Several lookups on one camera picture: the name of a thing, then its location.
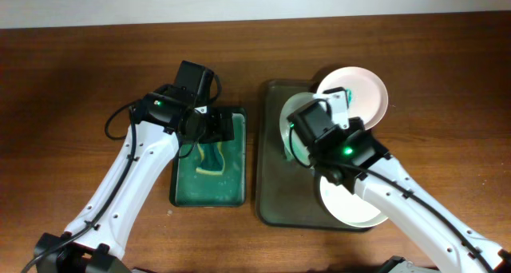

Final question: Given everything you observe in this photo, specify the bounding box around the green yellow scrub sponge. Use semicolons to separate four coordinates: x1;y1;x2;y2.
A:
196;142;225;176

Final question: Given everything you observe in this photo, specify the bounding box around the cream white plate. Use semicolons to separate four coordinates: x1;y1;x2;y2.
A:
319;176;388;228

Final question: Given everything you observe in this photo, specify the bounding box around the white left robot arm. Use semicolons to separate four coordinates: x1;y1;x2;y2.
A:
23;86;234;272

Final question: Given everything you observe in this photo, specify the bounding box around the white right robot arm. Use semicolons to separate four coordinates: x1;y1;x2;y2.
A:
287;99;510;272

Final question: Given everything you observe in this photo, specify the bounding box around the green rectangular tray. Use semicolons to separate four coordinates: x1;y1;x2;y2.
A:
169;106;247;207

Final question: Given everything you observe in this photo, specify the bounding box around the dark grey serving tray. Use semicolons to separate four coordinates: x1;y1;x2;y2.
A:
255;79;366;232

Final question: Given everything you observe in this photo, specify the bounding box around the pink white plate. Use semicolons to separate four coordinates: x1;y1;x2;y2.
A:
316;66;389;129

